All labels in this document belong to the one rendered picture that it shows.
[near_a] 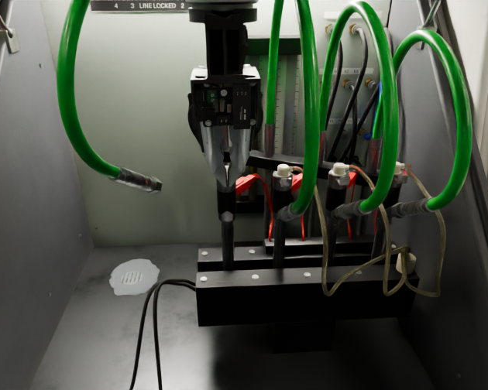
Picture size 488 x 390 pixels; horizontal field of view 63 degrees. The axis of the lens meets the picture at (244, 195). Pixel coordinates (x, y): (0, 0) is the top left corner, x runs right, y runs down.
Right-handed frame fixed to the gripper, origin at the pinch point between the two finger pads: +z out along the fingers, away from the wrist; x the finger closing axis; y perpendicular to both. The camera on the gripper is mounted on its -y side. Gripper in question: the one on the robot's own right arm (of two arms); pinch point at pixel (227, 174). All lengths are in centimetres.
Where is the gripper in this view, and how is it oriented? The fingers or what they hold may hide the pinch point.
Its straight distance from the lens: 52.3
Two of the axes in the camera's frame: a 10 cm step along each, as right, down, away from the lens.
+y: 0.6, 4.7, -8.8
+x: 10.0, -0.3, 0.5
